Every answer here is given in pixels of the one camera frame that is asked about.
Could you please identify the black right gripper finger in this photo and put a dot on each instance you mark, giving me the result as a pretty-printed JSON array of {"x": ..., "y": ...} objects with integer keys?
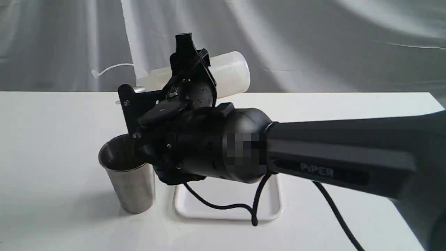
[{"x": 187, "y": 62}]

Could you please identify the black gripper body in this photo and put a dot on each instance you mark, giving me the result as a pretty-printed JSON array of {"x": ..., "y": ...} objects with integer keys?
[{"x": 196, "y": 134}]

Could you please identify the stainless steel cup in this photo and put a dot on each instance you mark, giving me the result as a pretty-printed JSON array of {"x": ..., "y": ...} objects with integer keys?
[{"x": 133, "y": 180}]

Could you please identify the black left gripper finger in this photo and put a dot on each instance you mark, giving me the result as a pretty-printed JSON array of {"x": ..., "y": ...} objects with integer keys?
[{"x": 136, "y": 104}]

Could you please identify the translucent squeeze bottle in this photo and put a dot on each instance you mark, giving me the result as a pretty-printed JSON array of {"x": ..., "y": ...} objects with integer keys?
[{"x": 230, "y": 71}]

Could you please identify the grey fabric backdrop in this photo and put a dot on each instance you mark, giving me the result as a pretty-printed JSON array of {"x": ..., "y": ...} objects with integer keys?
[{"x": 289, "y": 45}]

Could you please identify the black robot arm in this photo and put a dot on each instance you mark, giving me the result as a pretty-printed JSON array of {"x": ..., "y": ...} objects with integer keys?
[{"x": 401, "y": 158}]

